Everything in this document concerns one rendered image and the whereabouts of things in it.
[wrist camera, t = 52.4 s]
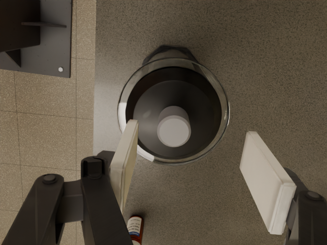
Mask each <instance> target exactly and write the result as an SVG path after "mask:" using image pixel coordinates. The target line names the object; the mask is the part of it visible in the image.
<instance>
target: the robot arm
mask: <svg viewBox="0 0 327 245"><path fill-rule="evenodd" d="M138 131H139V122H138V120H131V119H130V120H129V121H128V122H127V125H126V127H125V130H124V132H123V135H122V137H121V140H120V142H119V144H118V147H117V149H116V152H115V151H105V150H103V151H101V152H100V153H98V154H97V156H90V157H86V158H84V159H82V160H81V179H79V180H76V181H67V182H64V177H63V176H61V175H59V174H44V175H42V176H40V177H38V178H37V179H36V180H35V182H34V184H33V185H32V187H31V189H30V191H29V193H28V195H27V197H26V199H25V201H24V203H23V204H22V206H21V208H20V210H19V212H18V214H17V216H16V218H15V220H14V221H13V223H12V225H11V227H10V229H9V231H8V233H7V235H6V237H5V239H4V240H3V242H2V244H1V245H60V241H61V238H62V234H63V230H64V227H65V223H70V222H78V221H81V226H82V231H83V237H84V243H85V245H133V242H132V239H131V237H130V234H129V231H128V229H127V226H126V224H125V221H124V218H123V211H124V207H125V203H126V199H127V194H128V190H129V186H130V182H131V178H132V174H133V170H134V166H135V161H136V157H137V144H138ZM239 168H240V170H241V172H242V174H243V177H244V179H245V181H246V183H247V185H248V188H249V190H250V192H251V194H252V196H253V199H254V201H255V203H256V205H257V208H258V210H259V212H260V214H261V216H262V219H263V221H264V223H265V225H266V227H267V230H268V232H270V234H277V235H280V234H282V233H283V232H284V229H285V225H286V224H287V225H288V231H287V234H286V237H285V240H284V244H283V245H327V201H326V199H325V198H324V197H323V196H322V195H320V194H318V193H316V192H313V191H309V190H308V189H307V187H306V186H305V185H304V183H303V182H301V180H300V178H298V176H297V175H296V173H295V172H294V171H292V170H291V169H289V168H287V167H282V166H281V164H280V163H279V162H278V160H277V159H276V158H275V156H274V155H273V154H272V152H271V151H270V150H269V148H268V147H267V145H266V144H265V143H264V141H263V140H262V139H261V137H260V136H259V135H258V133H257V132H255V131H248V132H247V134H246V139H245V143H244V148H243V152H242V157H241V162H240V167H239Z"/></svg>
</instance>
